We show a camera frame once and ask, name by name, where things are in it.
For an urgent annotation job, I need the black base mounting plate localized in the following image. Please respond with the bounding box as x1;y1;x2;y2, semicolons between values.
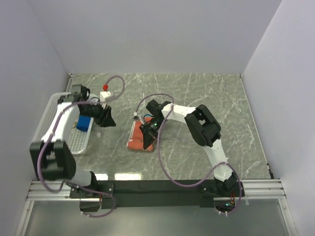
69;179;245;212

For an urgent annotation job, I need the rolled blue towel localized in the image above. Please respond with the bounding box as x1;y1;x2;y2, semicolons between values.
76;116;91;132

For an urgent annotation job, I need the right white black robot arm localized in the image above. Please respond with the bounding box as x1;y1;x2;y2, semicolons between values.
139;100;244;198

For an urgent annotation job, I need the white plastic basket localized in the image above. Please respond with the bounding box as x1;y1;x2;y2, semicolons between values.
32;92;94;155

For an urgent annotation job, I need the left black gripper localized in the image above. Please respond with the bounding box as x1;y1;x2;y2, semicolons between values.
80;99;117;127

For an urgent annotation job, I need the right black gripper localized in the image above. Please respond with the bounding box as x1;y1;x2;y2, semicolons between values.
140;118;166;150

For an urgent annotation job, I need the brown orange bear towel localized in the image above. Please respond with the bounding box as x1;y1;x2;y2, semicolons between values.
126;120;154;152

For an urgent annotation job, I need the aluminium rail frame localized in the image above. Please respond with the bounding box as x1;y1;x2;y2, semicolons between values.
14;72;296;236

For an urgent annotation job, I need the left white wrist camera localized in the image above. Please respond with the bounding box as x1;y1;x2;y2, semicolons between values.
99;84;114;103

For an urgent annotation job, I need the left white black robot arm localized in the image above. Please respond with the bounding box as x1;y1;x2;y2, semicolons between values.
30;85;116;198

